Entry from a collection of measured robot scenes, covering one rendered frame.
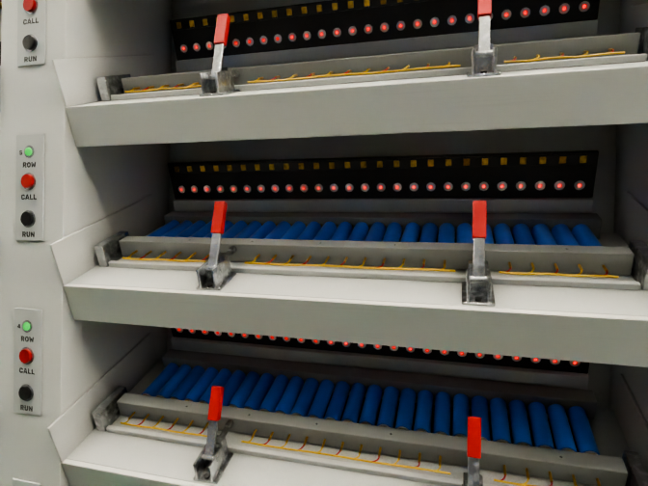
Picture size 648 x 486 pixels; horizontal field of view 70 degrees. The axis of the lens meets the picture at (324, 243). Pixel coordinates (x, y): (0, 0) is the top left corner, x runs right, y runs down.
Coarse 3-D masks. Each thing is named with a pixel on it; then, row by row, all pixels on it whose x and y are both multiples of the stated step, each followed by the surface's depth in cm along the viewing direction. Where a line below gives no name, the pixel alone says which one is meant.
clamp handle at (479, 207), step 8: (472, 208) 43; (480, 208) 42; (472, 216) 42; (480, 216) 42; (472, 224) 42; (480, 224) 42; (472, 232) 42; (480, 232) 42; (480, 240) 42; (480, 248) 42; (480, 256) 42; (472, 264) 42; (480, 264) 42; (472, 272) 42; (480, 272) 41
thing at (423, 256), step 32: (128, 256) 56; (160, 256) 57; (192, 256) 55; (256, 256) 52; (288, 256) 52; (320, 256) 51; (352, 256) 50; (384, 256) 49; (416, 256) 48; (448, 256) 47; (512, 256) 45; (544, 256) 44; (576, 256) 44; (608, 256) 43
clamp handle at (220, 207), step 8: (216, 208) 50; (224, 208) 50; (216, 216) 50; (224, 216) 50; (216, 224) 49; (224, 224) 50; (216, 232) 49; (216, 240) 49; (216, 248) 49; (216, 256) 49; (208, 264) 49; (216, 264) 49
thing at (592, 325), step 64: (64, 256) 52; (640, 256) 41; (128, 320) 52; (192, 320) 49; (256, 320) 47; (320, 320) 45; (384, 320) 43; (448, 320) 41; (512, 320) 40; (576, 320) 38; (640, 320) 37
